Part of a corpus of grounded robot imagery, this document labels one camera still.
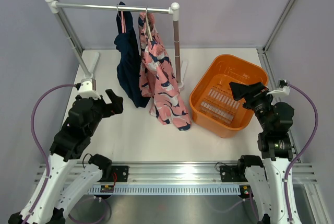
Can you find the white clothes rack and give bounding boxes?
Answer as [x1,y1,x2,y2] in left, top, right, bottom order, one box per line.
[45,0,188,90]

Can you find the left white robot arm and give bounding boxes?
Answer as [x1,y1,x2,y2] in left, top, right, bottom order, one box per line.
[8,89,123,223]

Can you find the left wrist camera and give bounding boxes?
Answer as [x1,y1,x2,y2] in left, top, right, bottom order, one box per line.
[78,78,101,100]

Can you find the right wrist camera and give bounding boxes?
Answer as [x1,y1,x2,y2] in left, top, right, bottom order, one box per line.
[267,79,290,98]

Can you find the navy blue shorts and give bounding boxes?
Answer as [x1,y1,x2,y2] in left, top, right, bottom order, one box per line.
[114,11,150,108]

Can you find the pink plastic hanger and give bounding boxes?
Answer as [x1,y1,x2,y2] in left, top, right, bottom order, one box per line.
[116,6,126,33]

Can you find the cream plastic hanger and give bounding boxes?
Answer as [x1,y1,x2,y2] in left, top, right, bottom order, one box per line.
[145,7,153,42]

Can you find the aluminium mounting rail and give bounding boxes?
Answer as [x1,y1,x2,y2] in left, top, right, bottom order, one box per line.
[33,162,318,184]

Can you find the slotted cable duct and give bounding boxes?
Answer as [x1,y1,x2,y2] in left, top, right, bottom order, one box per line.
[87,184,241,195]

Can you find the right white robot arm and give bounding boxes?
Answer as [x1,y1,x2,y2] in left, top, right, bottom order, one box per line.
[229,82,301,223]

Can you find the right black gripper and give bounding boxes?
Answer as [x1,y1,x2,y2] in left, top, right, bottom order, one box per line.
[230,81,275,132]

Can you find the pink patterned shorts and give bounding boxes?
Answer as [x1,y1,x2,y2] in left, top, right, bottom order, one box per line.
[138,12,191,131]

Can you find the orange plastic basket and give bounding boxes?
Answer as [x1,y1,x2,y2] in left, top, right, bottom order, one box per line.
[189,54,268,138]

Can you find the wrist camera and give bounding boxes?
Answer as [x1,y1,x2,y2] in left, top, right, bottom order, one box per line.
[78,78,101,100]
[267,79,290,98]

